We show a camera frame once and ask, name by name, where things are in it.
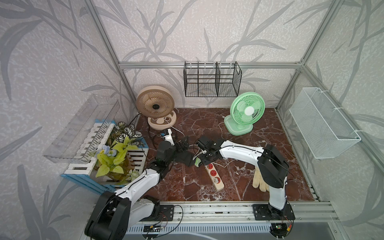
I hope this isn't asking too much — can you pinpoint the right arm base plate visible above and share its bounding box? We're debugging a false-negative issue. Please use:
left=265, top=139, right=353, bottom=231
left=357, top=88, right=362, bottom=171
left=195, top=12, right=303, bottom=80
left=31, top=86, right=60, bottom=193
left=252, top=203, right=296, bottom=221

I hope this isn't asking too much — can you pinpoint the black power strip cable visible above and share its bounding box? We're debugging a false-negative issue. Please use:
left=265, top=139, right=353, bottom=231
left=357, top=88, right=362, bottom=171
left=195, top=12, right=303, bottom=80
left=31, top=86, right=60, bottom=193
left=128, top=113, right=200, bottom=157

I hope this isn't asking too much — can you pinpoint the green desk fan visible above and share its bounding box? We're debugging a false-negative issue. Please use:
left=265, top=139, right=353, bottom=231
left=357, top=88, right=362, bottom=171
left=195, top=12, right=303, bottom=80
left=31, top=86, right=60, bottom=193
left=224, top=92, right=266, bottom=136

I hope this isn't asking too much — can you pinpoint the clear plastic tray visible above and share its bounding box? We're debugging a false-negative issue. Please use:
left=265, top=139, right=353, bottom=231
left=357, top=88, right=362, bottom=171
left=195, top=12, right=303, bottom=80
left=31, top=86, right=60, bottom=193
left=43, top=94, right=120, bottom=164

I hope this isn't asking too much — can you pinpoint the beige desk fan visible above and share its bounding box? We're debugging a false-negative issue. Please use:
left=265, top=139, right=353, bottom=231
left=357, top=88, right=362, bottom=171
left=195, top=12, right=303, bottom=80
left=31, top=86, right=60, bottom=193
left=136, top=86, right=177, bottom=131

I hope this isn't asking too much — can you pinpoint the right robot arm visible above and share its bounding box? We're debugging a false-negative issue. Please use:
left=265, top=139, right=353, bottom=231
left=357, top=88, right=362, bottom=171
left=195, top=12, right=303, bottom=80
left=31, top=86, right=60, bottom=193
left=197, top=136, right=290, bottom=211

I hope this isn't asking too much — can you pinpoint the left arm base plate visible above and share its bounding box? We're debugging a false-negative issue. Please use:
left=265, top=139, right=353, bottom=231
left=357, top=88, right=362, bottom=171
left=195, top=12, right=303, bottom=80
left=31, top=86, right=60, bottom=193
left=141, top=205, right=175, bottom=222

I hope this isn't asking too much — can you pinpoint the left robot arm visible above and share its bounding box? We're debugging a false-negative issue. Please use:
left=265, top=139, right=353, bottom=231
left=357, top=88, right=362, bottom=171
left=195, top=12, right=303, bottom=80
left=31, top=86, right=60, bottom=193
left=84, top=141, right=194, bottom=240

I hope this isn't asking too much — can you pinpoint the cream leather glove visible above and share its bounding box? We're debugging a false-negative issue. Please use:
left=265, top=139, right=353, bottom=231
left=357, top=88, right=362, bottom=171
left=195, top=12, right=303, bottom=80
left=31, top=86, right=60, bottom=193
left=252, top=167, right=270, bottom=192

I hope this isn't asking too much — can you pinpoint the beige red power strip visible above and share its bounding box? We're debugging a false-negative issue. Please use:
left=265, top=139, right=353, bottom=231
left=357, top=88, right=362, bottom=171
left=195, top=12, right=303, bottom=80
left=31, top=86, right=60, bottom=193
left=205, top=164, right=225, bottom=191

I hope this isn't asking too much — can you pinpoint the green fan white cable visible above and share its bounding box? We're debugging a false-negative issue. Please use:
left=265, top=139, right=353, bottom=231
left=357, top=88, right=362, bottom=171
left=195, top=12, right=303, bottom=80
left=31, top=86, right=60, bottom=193
left=217, top=121, right=238, bottom=169

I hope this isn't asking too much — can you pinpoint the black work glove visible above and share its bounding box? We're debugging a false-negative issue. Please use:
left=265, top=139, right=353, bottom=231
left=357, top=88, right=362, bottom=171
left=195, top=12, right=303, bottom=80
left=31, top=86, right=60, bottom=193
left=175, top=151, right=201, bottom=167

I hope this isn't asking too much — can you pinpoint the artificial green plant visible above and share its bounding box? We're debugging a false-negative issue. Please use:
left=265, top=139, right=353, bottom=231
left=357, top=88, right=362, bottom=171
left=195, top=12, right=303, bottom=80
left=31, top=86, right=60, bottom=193
left=94, top=122, right=142, bottom=185

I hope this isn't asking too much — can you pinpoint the blue white wooden crate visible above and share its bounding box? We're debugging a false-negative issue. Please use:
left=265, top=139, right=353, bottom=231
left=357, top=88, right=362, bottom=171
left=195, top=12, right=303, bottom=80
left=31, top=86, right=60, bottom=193
left=62, top=122, right=149, bottom=194

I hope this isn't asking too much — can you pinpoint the beige fan white cable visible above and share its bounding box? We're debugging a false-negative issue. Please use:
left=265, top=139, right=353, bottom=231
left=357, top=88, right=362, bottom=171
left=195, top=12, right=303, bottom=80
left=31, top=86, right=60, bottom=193
left=163, top=115, right=208, bottom=160

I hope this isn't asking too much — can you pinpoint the black wire basket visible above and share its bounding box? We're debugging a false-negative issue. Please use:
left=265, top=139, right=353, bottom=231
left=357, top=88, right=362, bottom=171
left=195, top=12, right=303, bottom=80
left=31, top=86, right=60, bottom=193
left=183, top=62, right=243, bottom=98

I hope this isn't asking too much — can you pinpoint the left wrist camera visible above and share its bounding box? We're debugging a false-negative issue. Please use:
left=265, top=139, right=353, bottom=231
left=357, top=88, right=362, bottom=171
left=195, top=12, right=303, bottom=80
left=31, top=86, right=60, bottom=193
left=162, top=129, right=175, bottom=146

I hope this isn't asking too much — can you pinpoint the white mesh basket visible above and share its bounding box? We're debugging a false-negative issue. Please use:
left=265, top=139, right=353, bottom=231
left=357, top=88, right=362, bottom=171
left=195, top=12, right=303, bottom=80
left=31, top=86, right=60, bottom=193
left=290, top=88, right=361, bottom=160

